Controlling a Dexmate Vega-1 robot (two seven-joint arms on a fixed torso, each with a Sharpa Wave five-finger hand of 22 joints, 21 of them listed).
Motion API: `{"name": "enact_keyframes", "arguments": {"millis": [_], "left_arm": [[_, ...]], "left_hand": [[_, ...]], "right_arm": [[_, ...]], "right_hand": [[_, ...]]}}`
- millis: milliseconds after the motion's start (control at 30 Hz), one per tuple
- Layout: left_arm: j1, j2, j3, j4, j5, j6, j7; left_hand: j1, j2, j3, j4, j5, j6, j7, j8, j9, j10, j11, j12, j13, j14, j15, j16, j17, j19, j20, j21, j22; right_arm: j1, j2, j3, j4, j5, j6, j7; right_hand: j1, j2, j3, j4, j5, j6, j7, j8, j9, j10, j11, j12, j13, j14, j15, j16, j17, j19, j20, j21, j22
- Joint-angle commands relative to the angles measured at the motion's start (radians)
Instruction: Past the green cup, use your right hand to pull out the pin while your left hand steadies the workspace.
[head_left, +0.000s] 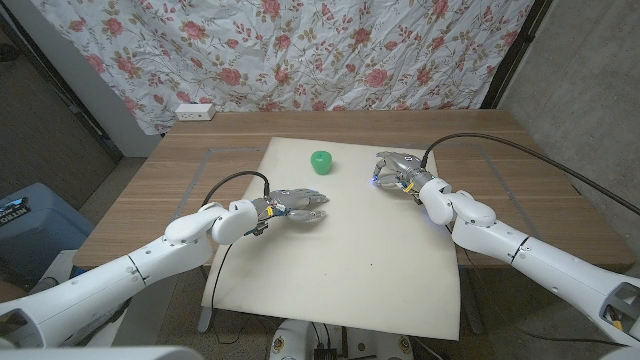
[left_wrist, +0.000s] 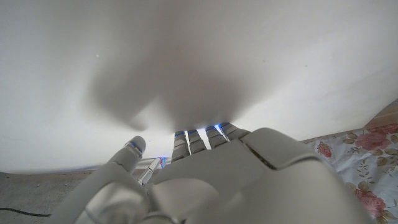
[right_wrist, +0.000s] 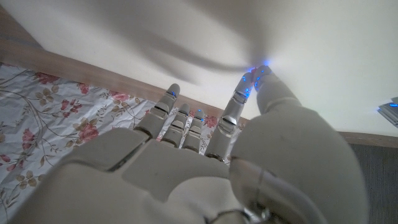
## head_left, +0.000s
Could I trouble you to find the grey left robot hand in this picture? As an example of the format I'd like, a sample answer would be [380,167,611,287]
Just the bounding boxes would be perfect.
[259,187,331,223]

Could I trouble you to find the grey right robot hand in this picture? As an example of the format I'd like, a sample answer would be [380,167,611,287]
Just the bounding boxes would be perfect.
[370,150,436,194]

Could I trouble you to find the cream foam mat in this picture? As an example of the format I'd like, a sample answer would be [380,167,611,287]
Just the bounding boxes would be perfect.
[200,135,462,342]

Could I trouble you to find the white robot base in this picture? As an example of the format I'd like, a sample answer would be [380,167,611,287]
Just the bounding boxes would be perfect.
[269,317,414,360]

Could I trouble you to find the white power strip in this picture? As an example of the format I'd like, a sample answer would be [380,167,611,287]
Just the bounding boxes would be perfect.
[174,102,217,122]

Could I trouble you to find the floral rose backdrop cloth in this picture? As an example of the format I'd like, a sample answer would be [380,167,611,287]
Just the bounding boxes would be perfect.
[30,0,536,136]

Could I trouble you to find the grey table leg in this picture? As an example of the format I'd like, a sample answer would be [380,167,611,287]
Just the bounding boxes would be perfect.
[197,303,217,334]

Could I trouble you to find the black backdrop stand pole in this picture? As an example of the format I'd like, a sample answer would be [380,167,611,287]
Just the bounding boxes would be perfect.
[480,0,554,110]
[0,12,124,162]

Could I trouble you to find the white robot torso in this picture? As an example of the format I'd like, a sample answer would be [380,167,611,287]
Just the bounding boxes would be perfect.
[0,346,204,360]

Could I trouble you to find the blue storage container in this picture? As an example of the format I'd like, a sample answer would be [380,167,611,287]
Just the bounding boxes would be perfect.
[0,182,96,292]

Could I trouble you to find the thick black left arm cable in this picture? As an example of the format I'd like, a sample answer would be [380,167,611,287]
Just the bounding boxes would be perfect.
[201,171,272,209]

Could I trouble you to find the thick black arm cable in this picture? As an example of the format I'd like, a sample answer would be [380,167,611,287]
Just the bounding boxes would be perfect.
[419,132,640,218]
[201,171,272,209]

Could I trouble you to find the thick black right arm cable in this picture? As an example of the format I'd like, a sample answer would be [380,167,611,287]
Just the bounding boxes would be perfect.
[419,132,640,218]

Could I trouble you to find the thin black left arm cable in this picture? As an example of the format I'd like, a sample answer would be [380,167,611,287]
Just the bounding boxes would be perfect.
[210,243,272,348]

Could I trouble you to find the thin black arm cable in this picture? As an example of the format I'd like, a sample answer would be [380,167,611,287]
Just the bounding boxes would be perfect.
[444,224,627,347]
[210,243,272,348]

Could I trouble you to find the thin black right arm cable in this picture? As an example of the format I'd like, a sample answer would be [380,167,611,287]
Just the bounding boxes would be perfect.
[444,224,627,347]

